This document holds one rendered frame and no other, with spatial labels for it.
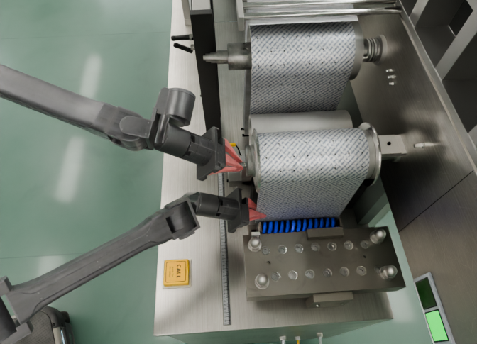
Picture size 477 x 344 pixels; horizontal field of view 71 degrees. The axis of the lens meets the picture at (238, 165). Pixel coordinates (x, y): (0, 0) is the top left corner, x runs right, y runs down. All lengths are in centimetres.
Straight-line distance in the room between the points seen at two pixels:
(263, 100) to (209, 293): 56
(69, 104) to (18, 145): 207
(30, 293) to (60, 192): 169
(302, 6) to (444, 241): 56
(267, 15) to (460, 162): 47
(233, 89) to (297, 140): 69
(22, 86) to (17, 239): 172
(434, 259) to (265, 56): 55
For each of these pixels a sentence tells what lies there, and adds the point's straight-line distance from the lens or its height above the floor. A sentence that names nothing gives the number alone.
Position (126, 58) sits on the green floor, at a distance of 301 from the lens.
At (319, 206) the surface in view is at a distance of 90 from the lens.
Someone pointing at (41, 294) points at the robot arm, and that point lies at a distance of 74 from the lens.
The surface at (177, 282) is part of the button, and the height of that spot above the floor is 92.
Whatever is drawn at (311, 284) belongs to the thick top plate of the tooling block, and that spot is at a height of 103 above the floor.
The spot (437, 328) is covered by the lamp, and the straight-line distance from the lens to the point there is 82.
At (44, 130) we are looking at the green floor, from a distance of 274.
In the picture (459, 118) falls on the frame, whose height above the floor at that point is 146.
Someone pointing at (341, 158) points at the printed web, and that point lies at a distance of 75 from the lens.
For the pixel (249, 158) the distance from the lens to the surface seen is 73.
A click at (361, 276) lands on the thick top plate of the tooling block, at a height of 103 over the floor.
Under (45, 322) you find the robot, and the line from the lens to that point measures 189.
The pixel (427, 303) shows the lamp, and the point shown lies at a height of 118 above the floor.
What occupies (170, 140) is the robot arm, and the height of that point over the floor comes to 140.
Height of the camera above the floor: 191
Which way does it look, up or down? 59 degrees down
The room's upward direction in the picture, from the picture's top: straight up
